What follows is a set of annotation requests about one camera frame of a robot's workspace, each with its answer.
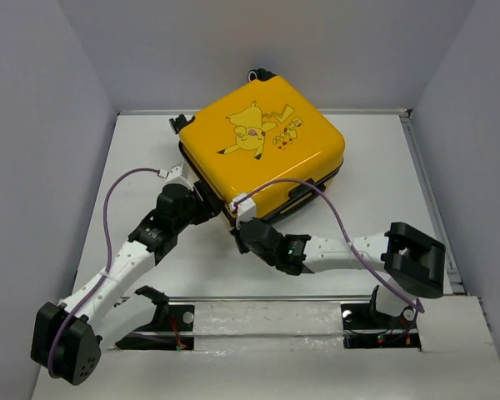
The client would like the yellow hard-shell suitcase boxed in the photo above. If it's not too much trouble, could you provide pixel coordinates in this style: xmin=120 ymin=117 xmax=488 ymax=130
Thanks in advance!
xmin=169 ymin=68 xmax=346 ymax=226

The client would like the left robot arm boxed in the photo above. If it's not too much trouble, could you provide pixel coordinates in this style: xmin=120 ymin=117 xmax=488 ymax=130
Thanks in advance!
xmin=31 ymin=182 xmax=224 ymax=385

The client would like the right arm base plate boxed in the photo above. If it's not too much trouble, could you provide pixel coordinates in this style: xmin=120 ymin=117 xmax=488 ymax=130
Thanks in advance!
xmin=342 ymin=303 xmax=422 ymax=350

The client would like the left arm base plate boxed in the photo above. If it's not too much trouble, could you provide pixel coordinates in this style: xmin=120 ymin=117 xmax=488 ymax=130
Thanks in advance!
xmin=115 ymin=303 xmax=195 ymax=352

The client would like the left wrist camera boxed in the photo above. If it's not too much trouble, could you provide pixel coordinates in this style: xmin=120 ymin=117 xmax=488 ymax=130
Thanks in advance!
xmin=165 ymin=162 xmax=193 ymax=189

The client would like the aluminium table rail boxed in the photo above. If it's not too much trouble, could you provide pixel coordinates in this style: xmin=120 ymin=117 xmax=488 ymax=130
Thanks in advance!
xmin=400 ymin=109 xmax=468 ymax=296

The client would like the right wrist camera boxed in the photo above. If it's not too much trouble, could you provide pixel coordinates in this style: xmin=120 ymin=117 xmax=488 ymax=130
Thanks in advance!
xmin=228 ymin=192 xmax=258 ymax=228

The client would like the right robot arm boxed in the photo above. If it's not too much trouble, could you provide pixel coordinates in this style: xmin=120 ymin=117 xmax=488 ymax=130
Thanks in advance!
xmin=231 ymin=218 xmax=446 ymax=327

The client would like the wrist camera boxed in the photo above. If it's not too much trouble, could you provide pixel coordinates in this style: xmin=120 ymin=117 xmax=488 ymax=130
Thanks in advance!
xmin=165 ymin=162 xmax=193 ymax=189
xmin=228 ymin=192 xmax=258 ymax=228

